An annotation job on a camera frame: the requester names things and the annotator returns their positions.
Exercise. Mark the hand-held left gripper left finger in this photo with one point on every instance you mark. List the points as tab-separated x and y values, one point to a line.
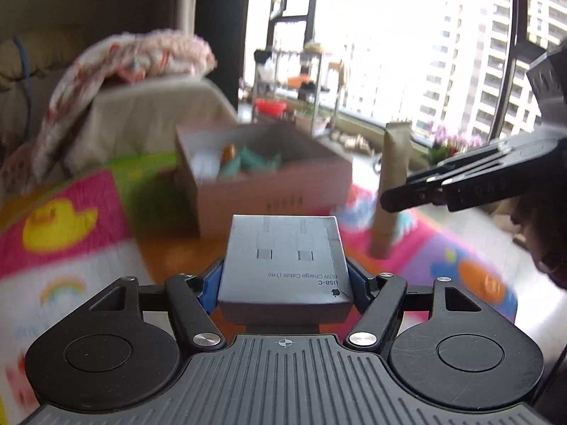
209	290

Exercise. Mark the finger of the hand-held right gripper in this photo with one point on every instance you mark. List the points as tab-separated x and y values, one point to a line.
483	190
398	198

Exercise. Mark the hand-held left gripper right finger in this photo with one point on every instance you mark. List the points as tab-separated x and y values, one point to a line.
359	290

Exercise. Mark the cardboard tube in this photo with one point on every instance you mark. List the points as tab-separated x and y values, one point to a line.
390	225

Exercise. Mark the cardboard box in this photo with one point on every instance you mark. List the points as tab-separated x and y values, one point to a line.
265	186

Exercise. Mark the teal plastic tool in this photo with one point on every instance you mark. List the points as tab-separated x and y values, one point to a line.
250	164

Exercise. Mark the person's right hand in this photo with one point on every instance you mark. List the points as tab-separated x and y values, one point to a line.
545	239

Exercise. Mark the pink flowering plant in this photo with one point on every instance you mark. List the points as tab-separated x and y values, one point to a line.
447	144

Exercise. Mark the apartment building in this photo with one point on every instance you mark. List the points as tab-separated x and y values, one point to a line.
469	53

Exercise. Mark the orange bottle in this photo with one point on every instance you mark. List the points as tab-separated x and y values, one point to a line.
228	152

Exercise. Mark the metal shelf rack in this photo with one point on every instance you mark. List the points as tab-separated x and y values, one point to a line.
305	84

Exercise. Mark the colourful play mat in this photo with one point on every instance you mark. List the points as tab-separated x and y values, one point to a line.
66	248

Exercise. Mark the red basin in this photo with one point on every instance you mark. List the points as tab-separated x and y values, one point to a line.
270	107

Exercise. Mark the beige upholstered seat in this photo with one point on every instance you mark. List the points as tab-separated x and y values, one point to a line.
150	115

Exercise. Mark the printed blanket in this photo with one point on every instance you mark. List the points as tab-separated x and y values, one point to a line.
110	71

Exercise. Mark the beige sofa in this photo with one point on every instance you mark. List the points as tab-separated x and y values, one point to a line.
26	62

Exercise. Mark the black window frame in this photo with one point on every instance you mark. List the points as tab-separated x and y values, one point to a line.
514	53

